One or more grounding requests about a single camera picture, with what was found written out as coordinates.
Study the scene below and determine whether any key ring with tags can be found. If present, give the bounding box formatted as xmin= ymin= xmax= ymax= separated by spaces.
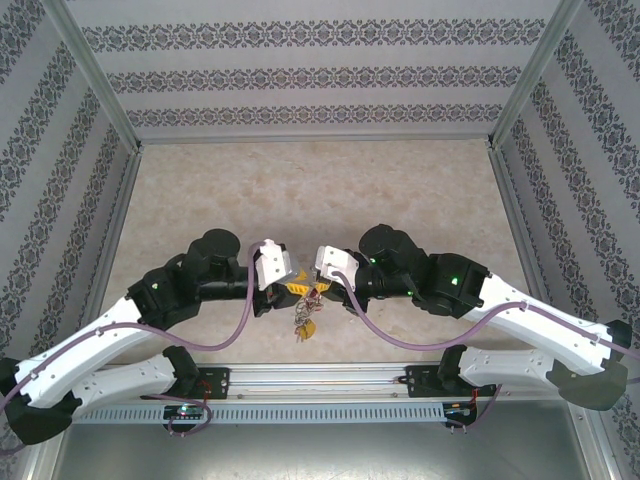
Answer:
xmin=291 ymin=298 xmax=321 ymax=337

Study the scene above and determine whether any grey metal shelf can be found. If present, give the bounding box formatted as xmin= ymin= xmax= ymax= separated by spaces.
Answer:
xmin=29 ymin=399 xmax=616 ymax=480

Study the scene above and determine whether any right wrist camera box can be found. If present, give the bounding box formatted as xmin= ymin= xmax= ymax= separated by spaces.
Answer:
xmin=312 ymin=243 xmax=359 ymax=292

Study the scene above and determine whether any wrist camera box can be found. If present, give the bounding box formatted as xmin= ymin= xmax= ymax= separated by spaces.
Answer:
xmin=253 ymin=238 xmax=302 ymax=292
xmin=312 ymin=243 xmax=359 ymax=292

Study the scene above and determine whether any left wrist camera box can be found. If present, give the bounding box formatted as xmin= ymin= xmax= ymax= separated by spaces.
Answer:
xmin=253 ymin=238 xmax=302 ymax=292

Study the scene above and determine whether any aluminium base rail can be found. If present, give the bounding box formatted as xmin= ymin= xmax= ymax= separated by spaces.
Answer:
xmin=47 ymin=362 xmax=586 ymax=401

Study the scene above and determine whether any aluminium frame bar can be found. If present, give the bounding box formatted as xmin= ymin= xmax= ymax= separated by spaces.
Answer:
xmin=69 ymin=147 xmax=144 ymax=364
xmin=489 ymin=147 xmax=571 ymax=361
xmin=134 ymin=132 xmax=496 ymax=147

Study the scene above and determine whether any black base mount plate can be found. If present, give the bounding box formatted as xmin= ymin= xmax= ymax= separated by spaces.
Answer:
xmin=405 ymin=363 xmax=499 ymax=399
xmin=139 ymin=367 xmax=232 ymax=401

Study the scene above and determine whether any slotted grey cable duct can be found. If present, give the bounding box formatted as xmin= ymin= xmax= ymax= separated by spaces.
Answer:
xmin=67 ymin=403 xmax=446 ymax=425

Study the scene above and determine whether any aluminium frame post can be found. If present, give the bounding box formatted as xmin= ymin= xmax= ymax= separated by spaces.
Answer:
xmin=39 ymin=0 xmax=144 ymax=151
xmin=487 ymin=0 xmax=584 ymax=149

